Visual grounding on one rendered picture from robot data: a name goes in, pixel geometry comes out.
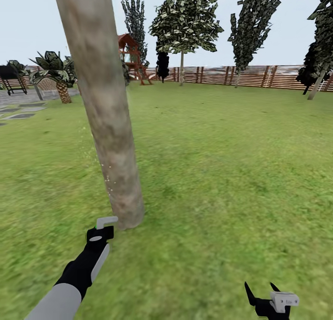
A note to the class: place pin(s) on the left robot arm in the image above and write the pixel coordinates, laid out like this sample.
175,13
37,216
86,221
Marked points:
64,298

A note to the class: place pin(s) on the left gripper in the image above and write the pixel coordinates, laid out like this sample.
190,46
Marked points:
108,231

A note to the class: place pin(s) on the garden chair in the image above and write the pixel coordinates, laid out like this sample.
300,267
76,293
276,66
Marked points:
47,85

